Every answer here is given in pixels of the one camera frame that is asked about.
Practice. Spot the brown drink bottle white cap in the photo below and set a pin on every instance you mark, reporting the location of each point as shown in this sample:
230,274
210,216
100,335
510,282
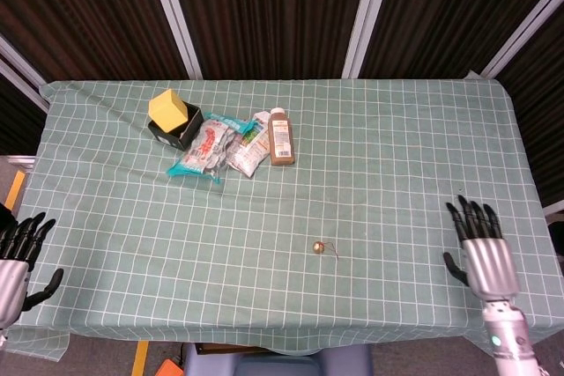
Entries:
281,147

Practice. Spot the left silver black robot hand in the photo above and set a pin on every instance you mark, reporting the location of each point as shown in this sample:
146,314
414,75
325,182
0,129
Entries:
11,283

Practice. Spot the green white-checked tablecloth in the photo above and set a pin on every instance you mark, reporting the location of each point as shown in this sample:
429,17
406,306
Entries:
264,217

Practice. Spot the white partition post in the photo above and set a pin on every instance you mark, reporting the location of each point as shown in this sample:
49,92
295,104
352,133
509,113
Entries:
22,72
370,10
172,10
524,28

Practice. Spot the yellow foam block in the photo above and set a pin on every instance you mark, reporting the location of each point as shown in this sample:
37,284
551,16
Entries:
167,109

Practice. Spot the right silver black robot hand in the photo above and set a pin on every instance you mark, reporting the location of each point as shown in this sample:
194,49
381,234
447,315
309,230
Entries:
489,266

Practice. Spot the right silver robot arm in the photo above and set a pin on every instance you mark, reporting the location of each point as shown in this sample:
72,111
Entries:
511,341

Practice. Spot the black cardboard box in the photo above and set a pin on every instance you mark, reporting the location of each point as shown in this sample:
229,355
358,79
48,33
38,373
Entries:
192,131

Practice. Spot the white green snack bag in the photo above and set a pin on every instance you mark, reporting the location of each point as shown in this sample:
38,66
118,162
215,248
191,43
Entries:
249,151

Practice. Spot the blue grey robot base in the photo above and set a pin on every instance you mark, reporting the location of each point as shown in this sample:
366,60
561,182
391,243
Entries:
264,365

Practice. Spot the dark brown ribbed partition panel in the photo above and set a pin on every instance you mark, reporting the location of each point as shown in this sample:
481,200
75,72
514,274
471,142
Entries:
88,10
273,10
17,125
542,107
449,10

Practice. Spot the yellow floor tape strip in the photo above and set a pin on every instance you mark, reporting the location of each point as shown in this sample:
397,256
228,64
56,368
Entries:
15,191
141,358

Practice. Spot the teal red snack bag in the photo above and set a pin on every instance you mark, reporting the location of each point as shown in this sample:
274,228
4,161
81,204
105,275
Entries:
205,147

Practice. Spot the orange box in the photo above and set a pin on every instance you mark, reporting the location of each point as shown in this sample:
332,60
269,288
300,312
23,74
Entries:
169,369

